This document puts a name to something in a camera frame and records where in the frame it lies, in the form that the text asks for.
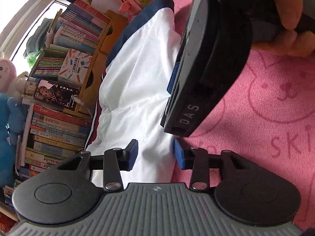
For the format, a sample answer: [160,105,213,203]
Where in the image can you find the white cable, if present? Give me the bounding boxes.
[71,95,95,119]

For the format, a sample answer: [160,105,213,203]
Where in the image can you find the wooden bookshelf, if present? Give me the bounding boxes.
[74,10,131,116]

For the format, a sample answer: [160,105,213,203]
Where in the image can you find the blue plush toy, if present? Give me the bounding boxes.
[0,92,27,187]

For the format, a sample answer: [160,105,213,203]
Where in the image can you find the row of colourful books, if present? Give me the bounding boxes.
[59,0,111,52]

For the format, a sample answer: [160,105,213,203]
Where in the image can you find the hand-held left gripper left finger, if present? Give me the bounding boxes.
[58,139,139,192]

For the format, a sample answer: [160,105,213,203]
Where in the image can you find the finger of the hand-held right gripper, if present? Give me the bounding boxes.
[166,63,182,96]

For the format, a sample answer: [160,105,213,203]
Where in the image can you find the green grey bag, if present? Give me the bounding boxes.
[26,18,53,54]

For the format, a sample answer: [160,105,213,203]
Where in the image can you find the dark photo print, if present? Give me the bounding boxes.
[33,79,80,111]

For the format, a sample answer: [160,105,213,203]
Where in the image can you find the pink printed blanket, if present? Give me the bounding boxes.
[128,0,315,229]

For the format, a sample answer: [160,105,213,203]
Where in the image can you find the row of thin books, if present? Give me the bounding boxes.
[32,50,69,79]

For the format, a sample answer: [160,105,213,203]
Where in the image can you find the colourful printed box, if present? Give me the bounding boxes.
[58,49,95,85]

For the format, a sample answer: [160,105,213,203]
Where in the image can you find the pink plush toy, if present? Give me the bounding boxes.
[0,58,18,94]

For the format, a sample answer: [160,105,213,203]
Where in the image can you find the person's right hand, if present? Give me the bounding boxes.
[253,0,315,57]

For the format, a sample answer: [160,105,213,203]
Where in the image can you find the white jacket navy collar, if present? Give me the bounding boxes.
[85,0,184,195]

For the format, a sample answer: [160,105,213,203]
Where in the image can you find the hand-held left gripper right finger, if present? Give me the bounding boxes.
[173,139,256,191]

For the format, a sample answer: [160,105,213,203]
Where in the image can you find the white plush toy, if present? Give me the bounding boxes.
[10,71,29,100]

